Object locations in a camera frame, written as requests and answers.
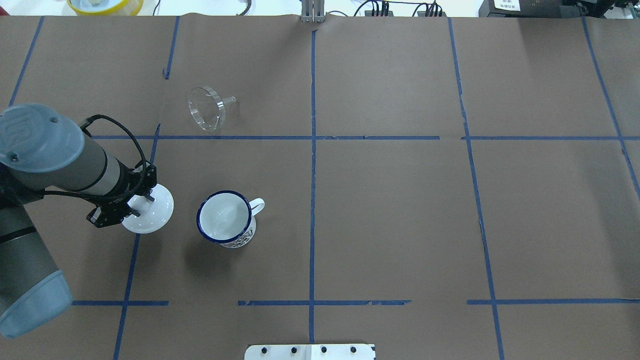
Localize long horizontal blue tape strip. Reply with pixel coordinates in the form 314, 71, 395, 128
158, 135, 640, 142

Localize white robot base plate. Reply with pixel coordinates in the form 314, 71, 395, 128
244, 343, 377, 360

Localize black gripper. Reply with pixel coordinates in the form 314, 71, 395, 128
86, 162, 158, 228

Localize aluminium frame post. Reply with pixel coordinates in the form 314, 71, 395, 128
300, 0, 326, 24

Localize white enamel mug lid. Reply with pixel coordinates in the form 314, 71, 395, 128
121, 183, 175, 234

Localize yellow tape roll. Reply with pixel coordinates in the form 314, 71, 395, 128
66, 0, 144, 16

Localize white enamel mug blue rim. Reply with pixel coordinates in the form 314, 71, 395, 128
196, 190, 265, 249

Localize clear glass funnel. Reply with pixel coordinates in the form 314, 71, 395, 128
187, 85, 237, 133

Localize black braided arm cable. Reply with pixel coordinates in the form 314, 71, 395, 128
30, 114, 151, 201

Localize long vertical blue tape strip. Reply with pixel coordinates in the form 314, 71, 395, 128
308, 29, 318, 344

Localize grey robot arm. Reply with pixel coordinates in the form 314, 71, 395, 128
0, 103, 174, 338

